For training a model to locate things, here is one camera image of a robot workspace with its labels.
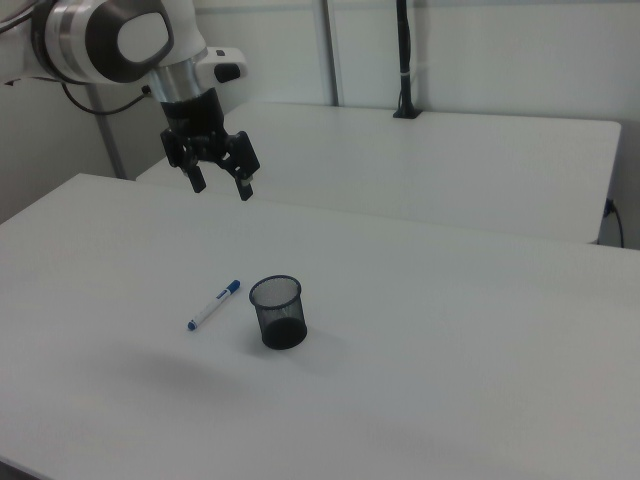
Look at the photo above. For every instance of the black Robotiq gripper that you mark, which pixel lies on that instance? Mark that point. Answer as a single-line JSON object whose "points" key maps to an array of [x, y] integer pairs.
{"points": [[195, 117]]}

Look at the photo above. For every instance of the white marker with blue cap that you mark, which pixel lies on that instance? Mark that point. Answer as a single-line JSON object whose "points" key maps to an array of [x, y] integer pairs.
{"points": [[214, 304]]}

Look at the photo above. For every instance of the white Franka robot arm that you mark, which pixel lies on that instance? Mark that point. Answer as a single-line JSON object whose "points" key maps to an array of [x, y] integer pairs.
{"points": [[85, 40]]}

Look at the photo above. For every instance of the black mesh pen cup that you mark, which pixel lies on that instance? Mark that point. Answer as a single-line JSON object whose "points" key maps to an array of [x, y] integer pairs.
{"points": [[282, 332]]}

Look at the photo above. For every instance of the white rectangular table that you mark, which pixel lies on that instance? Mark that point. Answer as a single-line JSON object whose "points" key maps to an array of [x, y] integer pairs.
{"points": [[425, 165]]}

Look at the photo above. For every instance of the grey wall frame post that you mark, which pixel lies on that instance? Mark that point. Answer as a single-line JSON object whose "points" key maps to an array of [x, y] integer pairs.
{"points": [[332, 50], [107, 135]]}

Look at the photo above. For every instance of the black camera mount pole clamp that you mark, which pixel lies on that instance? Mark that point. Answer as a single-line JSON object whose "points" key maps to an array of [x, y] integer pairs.
{"points": [[404, 50]]}

